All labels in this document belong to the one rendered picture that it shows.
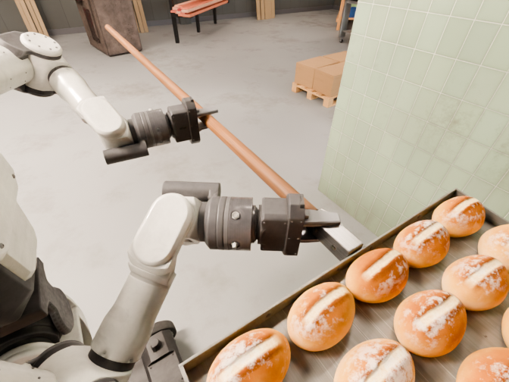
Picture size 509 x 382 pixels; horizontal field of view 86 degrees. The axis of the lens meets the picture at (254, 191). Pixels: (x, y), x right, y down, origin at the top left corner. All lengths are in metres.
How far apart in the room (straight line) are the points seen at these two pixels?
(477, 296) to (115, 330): 0.47
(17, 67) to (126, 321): 0.60
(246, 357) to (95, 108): 0.60
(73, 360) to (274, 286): 1.42
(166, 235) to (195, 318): 1.33
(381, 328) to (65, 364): 0.41
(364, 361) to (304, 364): 0.07
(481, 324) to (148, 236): 0.46
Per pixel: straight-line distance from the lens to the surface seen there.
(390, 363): 0.35
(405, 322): 0.39
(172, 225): 0.42
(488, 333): 0.49
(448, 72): 1.63
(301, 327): 0.35
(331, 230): 0.45
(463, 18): 1.60
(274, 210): 0.42
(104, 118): 0.71
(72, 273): 2.16
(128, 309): 0.45
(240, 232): 0.42
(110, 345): 0.46
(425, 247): 0.46
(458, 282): 0.46
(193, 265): 1.90
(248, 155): 0.58
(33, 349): 0.70
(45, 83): 0.88
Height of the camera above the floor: 1.55
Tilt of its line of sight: 41 degrees down
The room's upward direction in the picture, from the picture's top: 1 degrees clockwise
